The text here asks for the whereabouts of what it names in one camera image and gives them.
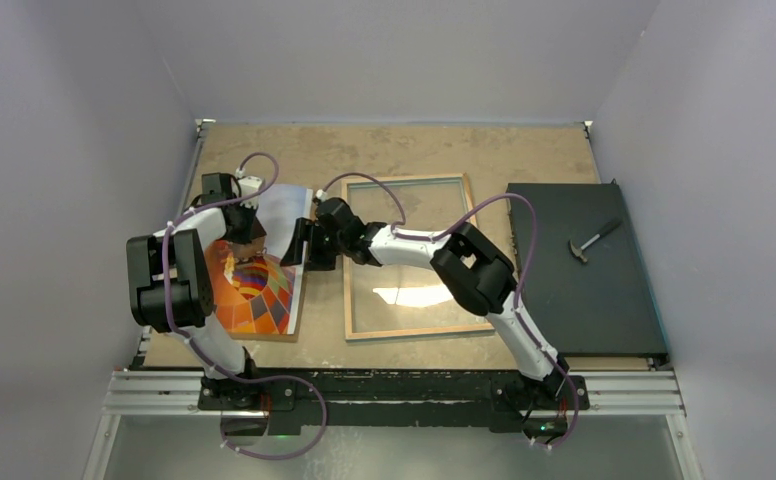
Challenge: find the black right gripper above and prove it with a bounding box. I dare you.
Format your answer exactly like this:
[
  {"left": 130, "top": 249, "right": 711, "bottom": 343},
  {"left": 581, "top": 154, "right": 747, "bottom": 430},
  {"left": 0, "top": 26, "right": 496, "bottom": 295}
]
[{"left": 282, "top": 218, "right": 348, "bottom": 272}]

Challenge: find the blue wooden picture frame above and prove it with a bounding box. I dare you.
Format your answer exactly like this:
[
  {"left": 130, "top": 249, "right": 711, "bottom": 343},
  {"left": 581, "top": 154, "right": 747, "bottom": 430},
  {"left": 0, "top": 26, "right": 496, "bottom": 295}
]
[{"left": 340, "top": 173, "right": 495, "bottom": 342}]

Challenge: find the hot air balloon photo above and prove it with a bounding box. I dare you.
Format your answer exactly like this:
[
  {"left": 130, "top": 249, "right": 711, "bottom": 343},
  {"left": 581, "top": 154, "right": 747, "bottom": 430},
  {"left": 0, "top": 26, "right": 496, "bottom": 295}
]
[{"left": 205, "top": 184, "right": 313, "bottom": 341}]

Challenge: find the clear acrylic glazing sheet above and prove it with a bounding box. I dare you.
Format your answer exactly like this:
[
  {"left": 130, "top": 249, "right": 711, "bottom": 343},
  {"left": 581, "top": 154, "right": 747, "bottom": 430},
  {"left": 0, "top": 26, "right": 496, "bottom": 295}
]
[{"left": 348, "top": 180, "right": 485, "bottom": 333}]

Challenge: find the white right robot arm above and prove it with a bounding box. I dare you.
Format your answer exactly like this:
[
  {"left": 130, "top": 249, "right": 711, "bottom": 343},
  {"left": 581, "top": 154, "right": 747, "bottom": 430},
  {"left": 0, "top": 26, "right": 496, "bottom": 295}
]
[{"left": 281, "top": 197, "right": 570, "bottom": 407}]

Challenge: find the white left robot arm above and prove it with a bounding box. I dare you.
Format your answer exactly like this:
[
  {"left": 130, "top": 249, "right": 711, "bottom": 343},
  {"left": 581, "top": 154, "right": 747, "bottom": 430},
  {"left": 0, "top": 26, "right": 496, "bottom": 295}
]
[{"left": 126, "top": 172, "right": 268, "bottom": 409}]

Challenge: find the small black hammer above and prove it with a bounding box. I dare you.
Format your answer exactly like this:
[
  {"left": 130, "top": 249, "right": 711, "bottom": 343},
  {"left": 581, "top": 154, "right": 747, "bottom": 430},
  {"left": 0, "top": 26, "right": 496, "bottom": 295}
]
[{"left": 568, "top": 217, "right": 623, "bottom": 265}]

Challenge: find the dark green flat box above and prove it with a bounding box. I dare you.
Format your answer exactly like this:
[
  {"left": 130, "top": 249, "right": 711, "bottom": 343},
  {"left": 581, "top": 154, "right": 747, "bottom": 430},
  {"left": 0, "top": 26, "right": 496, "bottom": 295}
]
[{"left": 507, "top": 183, "right": 669, "bottom": 358}]

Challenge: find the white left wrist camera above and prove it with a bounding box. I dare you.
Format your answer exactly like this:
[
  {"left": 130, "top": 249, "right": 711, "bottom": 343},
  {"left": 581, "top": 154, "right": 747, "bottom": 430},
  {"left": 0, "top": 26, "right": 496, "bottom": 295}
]
[{"left": 235, "top": 168, "right": 266, "bottom": 210}]

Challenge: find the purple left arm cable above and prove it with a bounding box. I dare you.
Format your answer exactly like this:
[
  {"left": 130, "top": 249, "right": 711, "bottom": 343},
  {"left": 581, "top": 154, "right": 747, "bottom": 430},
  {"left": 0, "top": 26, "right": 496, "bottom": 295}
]
[{"left": 161, "top": 152, "right": 328, "bottom": 462}]

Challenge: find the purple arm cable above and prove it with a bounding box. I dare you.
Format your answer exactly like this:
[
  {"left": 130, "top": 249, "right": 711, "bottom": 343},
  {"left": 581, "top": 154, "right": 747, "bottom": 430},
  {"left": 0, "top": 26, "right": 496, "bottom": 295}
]
[
  {"left": 315, "top": 172, "right": 581, "bottom": 452},
  {"left": 161, "top": 152, "right": 328, "bottom": 462}
]

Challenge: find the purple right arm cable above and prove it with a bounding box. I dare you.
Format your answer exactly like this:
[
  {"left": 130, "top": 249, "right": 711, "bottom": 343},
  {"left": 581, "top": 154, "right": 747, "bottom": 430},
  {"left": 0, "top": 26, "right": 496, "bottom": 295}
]
[{"left": 315, "top": 172, "right": 581, "bottom": 452}]

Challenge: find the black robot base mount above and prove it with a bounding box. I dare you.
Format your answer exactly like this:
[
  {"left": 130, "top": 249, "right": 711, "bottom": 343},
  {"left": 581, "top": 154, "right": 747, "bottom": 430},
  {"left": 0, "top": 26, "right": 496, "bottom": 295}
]
[{"left": 198, "top": 368, "right": 590, "bottom": 436}]

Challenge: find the aluminium front rail frame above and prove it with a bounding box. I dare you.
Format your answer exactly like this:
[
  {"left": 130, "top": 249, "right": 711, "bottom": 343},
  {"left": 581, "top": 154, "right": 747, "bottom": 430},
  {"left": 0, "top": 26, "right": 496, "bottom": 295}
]
[{"left": 83, "top": 370, "right": 703, "bottom": 479}]

